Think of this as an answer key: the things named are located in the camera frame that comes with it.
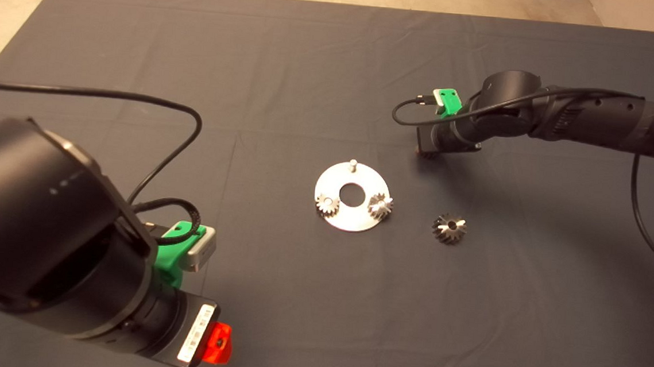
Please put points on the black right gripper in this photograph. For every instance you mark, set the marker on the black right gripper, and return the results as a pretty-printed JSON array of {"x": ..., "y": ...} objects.
[{"x": 451, "y": 140}]

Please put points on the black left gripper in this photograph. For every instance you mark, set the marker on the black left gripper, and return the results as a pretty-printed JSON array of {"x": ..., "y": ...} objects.
[{"x": 190, "y": 332}]

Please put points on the small steel gear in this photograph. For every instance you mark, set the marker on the small steel gear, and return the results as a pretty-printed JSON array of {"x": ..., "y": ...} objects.
[
  {"x": 328, "y": 205},
  {"x": 380, "y": 206},
  {"x": 428, "y": 155}
]

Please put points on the large steel gear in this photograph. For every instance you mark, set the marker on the large steel gear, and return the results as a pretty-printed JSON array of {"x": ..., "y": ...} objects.
[{"x": 441, "y": 232}]

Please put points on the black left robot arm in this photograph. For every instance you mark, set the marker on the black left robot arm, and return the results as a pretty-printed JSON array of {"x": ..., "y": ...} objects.
[{"x": 30, "y": 226}]

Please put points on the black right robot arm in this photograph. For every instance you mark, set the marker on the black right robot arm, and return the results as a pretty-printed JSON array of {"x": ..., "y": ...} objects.
[{"x": 509, "y": 90}]

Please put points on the round metal plate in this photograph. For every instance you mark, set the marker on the round metal plate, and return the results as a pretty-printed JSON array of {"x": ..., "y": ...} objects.
[{"x": 332, "y": 184}]

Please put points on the dark grey table cloth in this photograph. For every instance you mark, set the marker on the dark grey table cloth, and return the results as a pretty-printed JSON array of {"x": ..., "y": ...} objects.
[{"x": 256, "y": 46}]

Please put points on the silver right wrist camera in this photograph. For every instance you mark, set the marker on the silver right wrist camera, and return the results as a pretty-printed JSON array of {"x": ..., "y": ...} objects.
[{"x": 436, "y": 98}]

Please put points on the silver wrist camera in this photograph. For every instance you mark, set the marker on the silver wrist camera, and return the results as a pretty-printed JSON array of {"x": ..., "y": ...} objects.
[
  {"x": 203, "y": 252},
  {"x": 436, "y": 98}
]

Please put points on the green right camera mount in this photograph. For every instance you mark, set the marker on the green right camera mount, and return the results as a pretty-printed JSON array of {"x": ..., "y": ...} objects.
[{"x": 451, "y": 101}]

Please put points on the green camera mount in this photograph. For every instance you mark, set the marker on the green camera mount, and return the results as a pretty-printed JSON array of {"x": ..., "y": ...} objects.
[
  {"x": 167, "y": 260},
  {"x": 451, "y": 101}
]

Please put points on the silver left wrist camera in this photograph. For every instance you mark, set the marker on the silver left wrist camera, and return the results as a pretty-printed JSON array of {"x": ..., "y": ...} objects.
[{"x": 203, "y": 252}]

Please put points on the green left camera mount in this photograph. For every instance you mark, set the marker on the green left camera mount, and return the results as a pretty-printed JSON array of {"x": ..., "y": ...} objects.
[{"x": 167, "y": 260}]

